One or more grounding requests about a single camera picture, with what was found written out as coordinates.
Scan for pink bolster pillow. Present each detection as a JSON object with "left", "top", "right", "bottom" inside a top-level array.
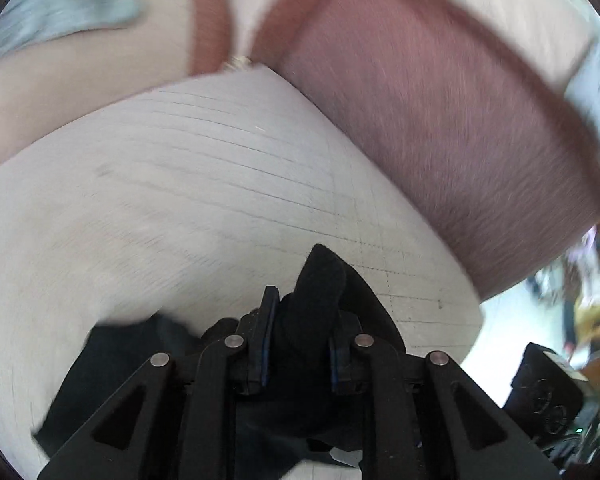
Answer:
[{"left": 0, "top": 0, "right": 232, "bottom": 165}]

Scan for black pants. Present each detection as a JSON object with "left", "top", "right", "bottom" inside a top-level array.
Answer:
[{"left": 32, "top": 242, "right": 408, "bottom": 480}]

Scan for maroon pink sofa cushion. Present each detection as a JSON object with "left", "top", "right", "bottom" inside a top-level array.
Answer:
[{"left": 250, "top": 0, "right": 600, "bottom": 298}]

